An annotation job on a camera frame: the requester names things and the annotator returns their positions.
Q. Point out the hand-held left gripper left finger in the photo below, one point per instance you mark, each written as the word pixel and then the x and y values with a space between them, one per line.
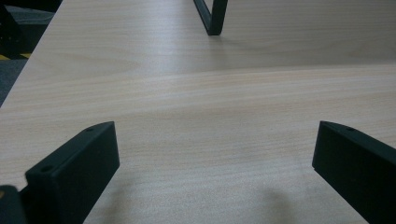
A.
pixel 74 174

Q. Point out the black metal desktop rack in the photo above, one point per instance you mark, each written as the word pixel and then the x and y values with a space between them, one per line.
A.
pixel 214 18

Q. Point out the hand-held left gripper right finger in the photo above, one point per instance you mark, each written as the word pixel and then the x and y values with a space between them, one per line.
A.
pixel 358 168

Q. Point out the black stand base striped tape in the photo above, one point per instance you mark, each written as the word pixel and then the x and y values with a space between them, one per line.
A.
pixel 18 34

